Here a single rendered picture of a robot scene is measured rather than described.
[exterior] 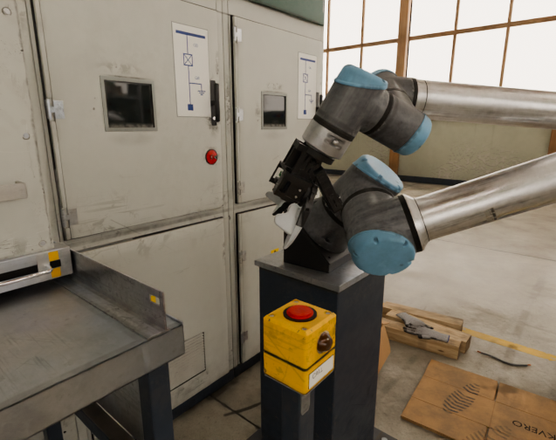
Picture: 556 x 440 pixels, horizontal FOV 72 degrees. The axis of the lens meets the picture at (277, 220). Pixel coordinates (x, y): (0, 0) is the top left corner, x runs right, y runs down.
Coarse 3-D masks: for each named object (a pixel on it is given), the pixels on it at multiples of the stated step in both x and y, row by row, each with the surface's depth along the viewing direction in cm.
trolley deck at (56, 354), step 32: (32, 288) 78; (64, 288) 78; (0, 320) 65; (32, 320) 65; (64, 320) 65; (96, 320) 65; (0, 352) 56; (32, 352) 56; (64, 352) 56; (96, 352) 56; (128, 352) 57; (160, 352) 61; (0, 384) 49; (32, 384) 49; (64, 384) 50; (96, 384) 54; (0, 416) 45; (32, 416) 48; (64, 416) 51
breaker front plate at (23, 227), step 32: (0, 0) 65; (0, 32) 66; (0, 64) 67; (0, 96) 67; (0, 128) 68; (32, 128) 72; (0, 160) 69; (32, 160) 73; (32, 192) 73; (0, 224) 70; (32, 224) 74; (0, 256) 71
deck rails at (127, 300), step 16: (80, 256) 78; (80, 272) 79; (96, 272) 74; (112, 272) 70; (80, 288) 77; (96, 288) 76; (112, 288) 71; (128, 288) 67; (144, 288) 63; (96, 304) 70; (112, 304) 70; (128, 304) 68; (144, 304) 64; (160, 304) 61; (128, 320) 64; (144, 320) 64; (160, 320) 62; (144, 336) 60
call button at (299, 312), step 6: (294, 306) 57; (300, 306) 57; (306, 306) 57; (288, 312) 56; (294, 312) 56; (300, 312) 56; (306, 312) 56; (312, 312) 56; (294, 318) 54; (300, 318) 54; (306, 318) 54
